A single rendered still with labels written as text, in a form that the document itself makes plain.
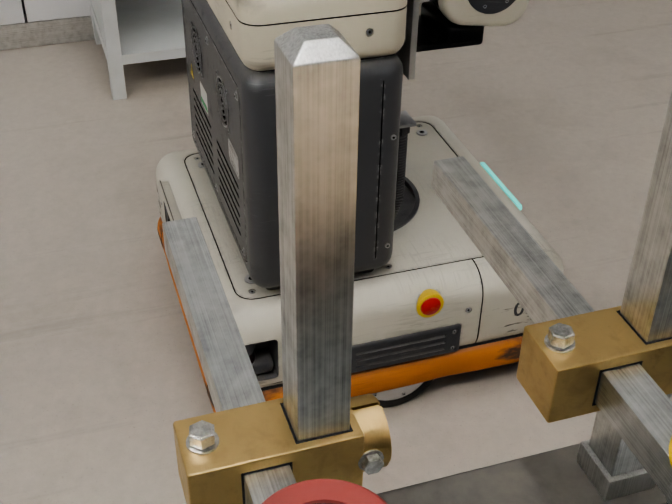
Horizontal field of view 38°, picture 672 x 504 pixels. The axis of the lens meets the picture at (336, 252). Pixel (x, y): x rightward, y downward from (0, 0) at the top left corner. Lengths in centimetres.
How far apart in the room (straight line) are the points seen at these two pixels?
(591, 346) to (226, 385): 25
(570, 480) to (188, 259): 35
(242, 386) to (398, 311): 102
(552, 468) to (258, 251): 85
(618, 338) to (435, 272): 103
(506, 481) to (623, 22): 287
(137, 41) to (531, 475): 231
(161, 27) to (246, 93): 162
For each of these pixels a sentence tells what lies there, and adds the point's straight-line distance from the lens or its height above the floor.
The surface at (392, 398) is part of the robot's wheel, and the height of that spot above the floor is 3.
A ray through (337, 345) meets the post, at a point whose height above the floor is 91.
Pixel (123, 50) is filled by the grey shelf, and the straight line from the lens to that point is 290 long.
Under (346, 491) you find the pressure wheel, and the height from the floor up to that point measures 91.
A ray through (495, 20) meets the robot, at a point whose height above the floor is 66.
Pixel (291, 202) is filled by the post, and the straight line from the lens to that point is 52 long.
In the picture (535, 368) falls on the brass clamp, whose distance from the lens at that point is 70.
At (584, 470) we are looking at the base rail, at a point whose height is 70.
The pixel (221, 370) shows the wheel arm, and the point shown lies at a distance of 70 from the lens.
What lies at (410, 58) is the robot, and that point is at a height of 60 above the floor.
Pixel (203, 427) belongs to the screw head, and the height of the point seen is 85.
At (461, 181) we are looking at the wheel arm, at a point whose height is 85.
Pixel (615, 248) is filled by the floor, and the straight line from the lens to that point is 235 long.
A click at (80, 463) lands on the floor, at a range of 180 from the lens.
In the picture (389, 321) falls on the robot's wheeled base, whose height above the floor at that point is 22.
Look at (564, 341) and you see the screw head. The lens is 68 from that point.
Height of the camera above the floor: 130
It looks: 36 degrees down
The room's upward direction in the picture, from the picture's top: 1 degrees clockwise
